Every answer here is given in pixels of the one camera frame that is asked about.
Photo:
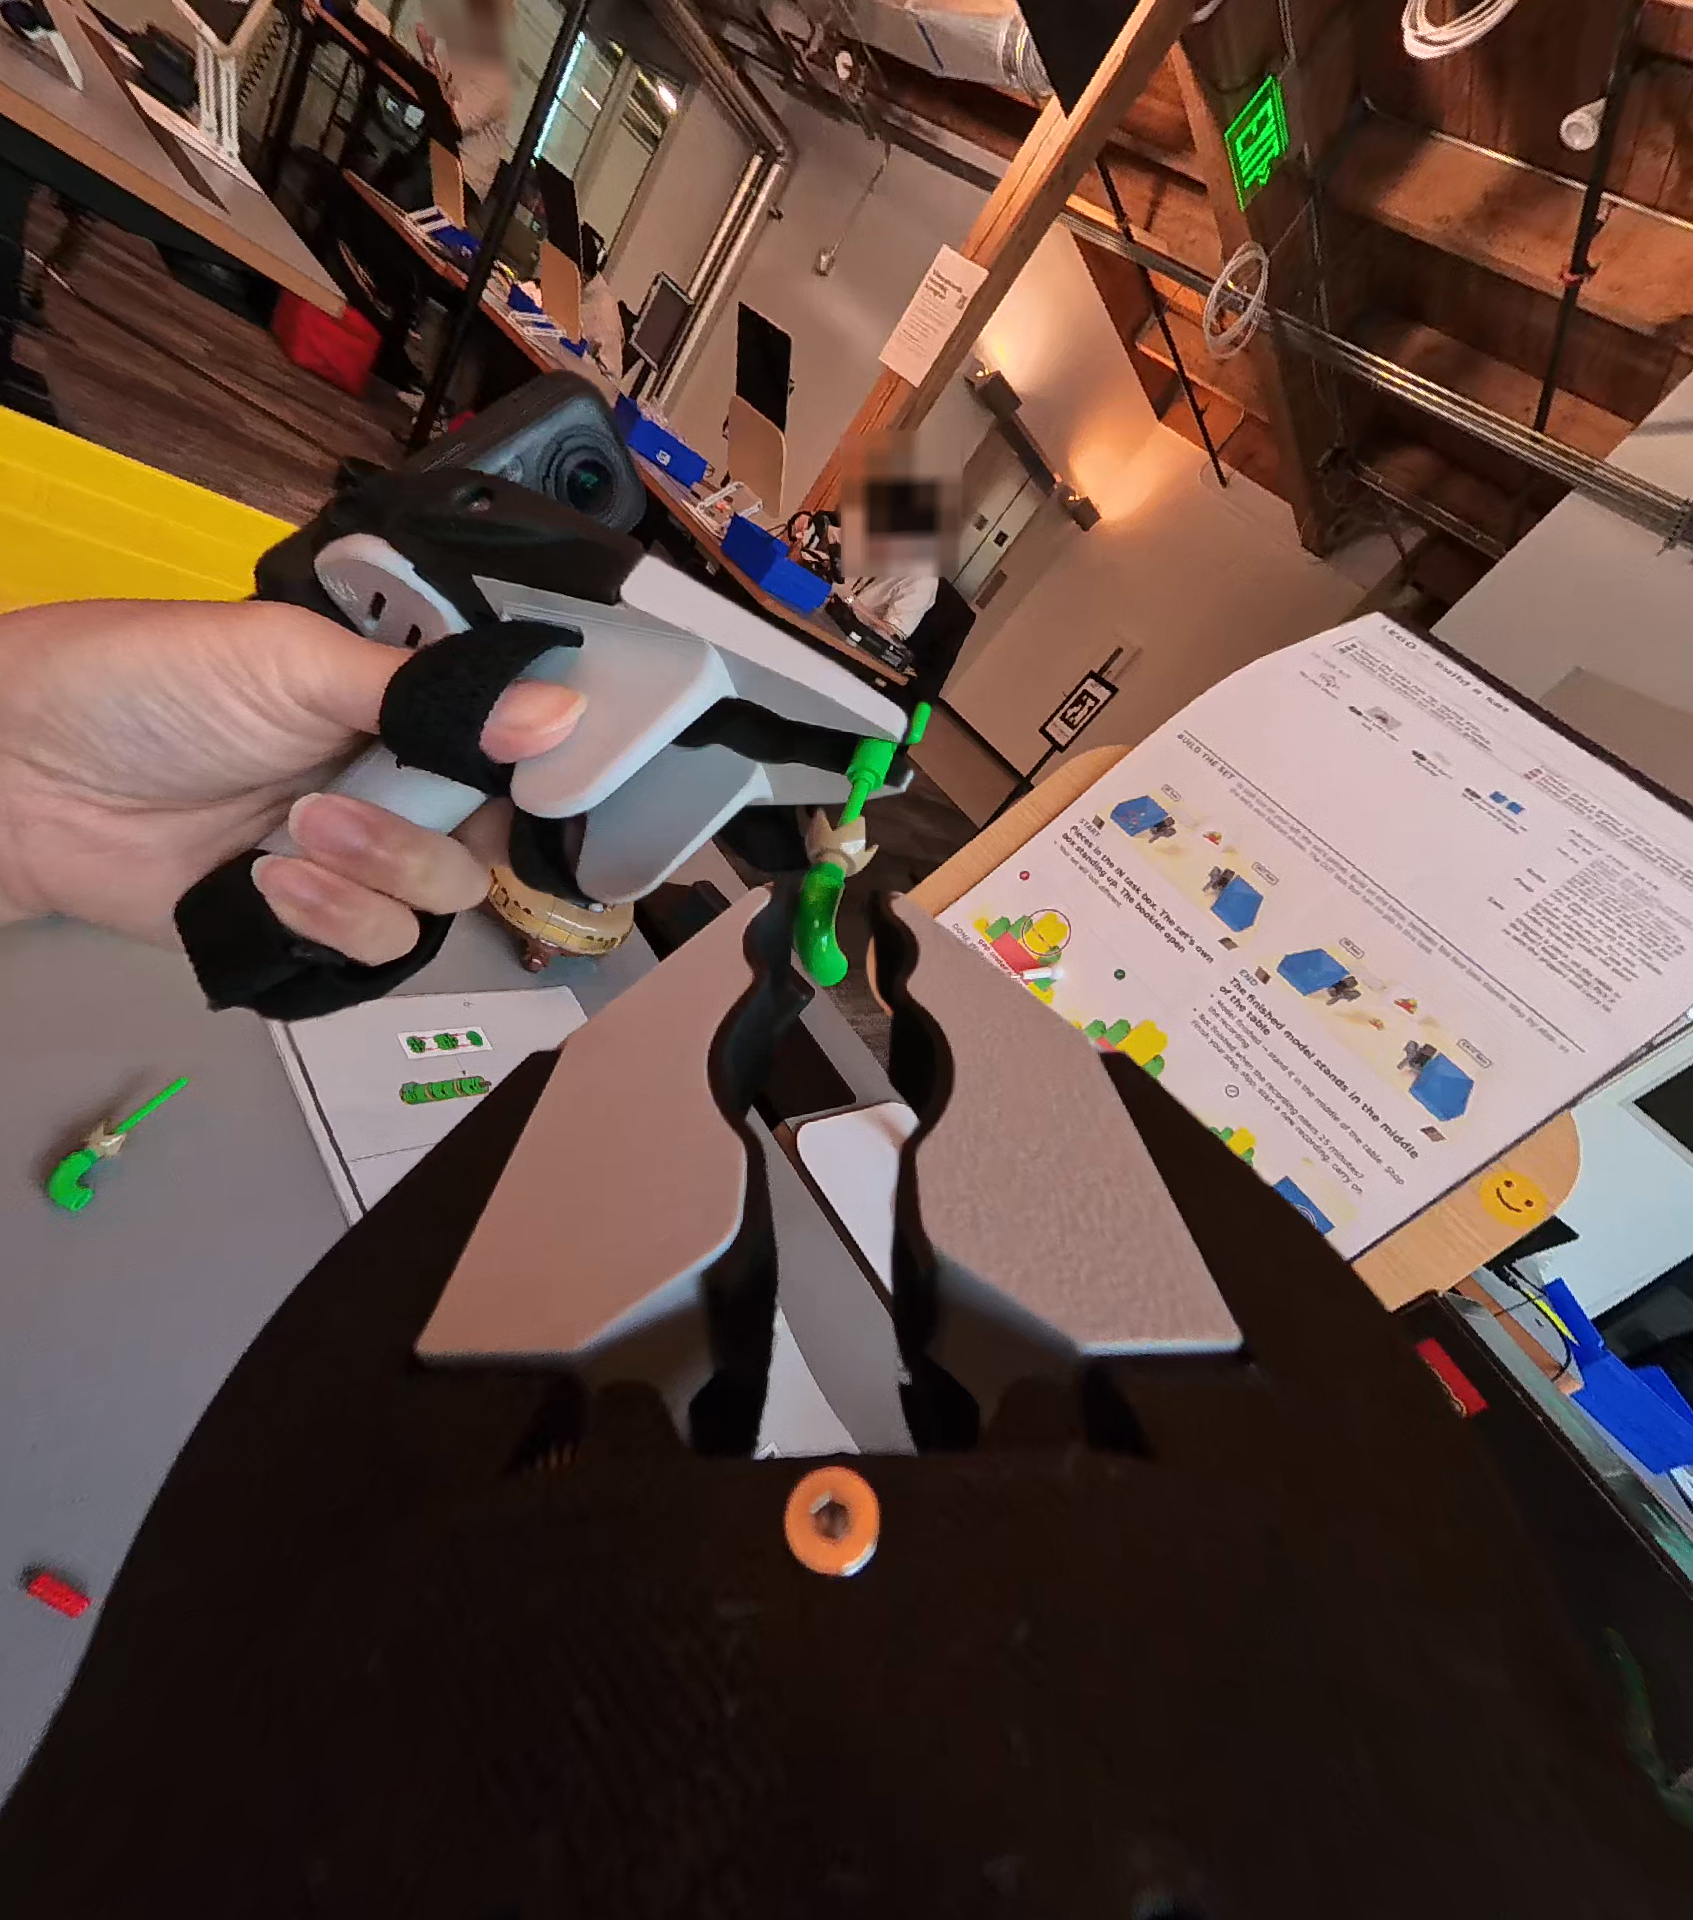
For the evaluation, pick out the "blue plastic bin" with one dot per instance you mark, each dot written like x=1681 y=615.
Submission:
x=774 y=566
x=1633 y=1402
x=658 y=443

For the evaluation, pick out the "person's left hand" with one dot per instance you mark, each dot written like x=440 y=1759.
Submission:
x=111 y=750

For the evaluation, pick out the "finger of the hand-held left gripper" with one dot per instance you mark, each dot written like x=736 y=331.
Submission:
x=667 y=645
x=696 y=825

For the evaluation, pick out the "white paper notice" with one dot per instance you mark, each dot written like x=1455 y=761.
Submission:
x=937 y=313

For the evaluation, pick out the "red box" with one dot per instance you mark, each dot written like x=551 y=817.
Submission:
x=324 y=343

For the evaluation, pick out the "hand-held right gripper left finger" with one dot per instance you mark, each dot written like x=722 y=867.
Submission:
x=591 y=1185

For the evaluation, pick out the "brown lego pot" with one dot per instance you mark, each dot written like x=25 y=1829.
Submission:
x=560 y=919

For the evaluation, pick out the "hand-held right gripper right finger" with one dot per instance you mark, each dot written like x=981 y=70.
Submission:
x=1070 y=1185

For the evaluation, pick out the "green exit sign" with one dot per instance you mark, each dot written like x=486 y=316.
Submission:
x=1253 y=142

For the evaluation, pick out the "green lego bamboo stem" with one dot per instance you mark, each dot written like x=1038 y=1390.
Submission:
x=69 y=1182
x=819 y=923

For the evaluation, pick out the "yellow plastic bin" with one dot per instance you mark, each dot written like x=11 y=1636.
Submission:
x=37 y=494

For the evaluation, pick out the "black metal pole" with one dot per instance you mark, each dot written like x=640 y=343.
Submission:
x=500 y=225

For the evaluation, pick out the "red lego brick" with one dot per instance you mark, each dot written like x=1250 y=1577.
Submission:
x=59 y=1592

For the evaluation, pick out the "white ceiling camera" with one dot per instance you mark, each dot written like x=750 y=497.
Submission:
x=1576 y=123

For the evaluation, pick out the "lego instruction booklet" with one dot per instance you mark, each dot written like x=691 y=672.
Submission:
x=366 y=1118

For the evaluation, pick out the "long wooden workbench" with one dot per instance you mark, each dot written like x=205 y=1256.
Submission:
x=517 y=322

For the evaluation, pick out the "yellow smiley sticker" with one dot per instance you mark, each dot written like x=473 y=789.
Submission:
x=1513 y=1197

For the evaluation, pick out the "wooden table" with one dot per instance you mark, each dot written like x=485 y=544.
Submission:
x=67 y=120

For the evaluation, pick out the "black and white wall sign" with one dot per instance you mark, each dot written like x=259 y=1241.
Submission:
x=1081 y=709

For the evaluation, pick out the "black monitor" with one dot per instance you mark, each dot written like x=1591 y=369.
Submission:
x=760 y=353

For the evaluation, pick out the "printed instruction sheet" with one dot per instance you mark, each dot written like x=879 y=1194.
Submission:
x=1385 y=841

